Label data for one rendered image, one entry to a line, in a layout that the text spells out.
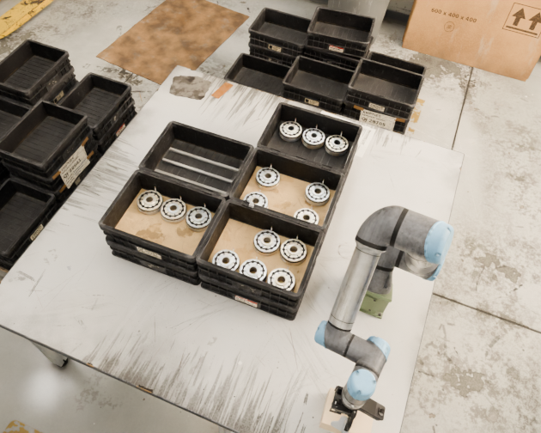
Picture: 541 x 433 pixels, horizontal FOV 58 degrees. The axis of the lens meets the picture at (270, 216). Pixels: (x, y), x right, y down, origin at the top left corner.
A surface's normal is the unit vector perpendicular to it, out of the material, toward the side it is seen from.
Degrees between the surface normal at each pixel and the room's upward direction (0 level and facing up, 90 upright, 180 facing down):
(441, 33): 73
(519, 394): 0
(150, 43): 0
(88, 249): 0
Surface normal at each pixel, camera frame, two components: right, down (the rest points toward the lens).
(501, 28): -0.36, 0.59
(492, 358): 0.04, -0.57
